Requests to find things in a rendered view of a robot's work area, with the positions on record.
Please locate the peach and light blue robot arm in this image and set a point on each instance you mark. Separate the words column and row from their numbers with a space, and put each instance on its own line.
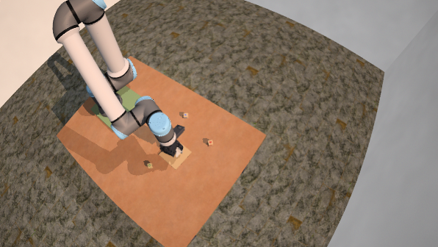
column 121, row 71

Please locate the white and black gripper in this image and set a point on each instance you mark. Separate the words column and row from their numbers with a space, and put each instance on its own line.
column 177, row 146

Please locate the tan flat mat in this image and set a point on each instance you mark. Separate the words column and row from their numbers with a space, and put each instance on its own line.
column 175, row 162

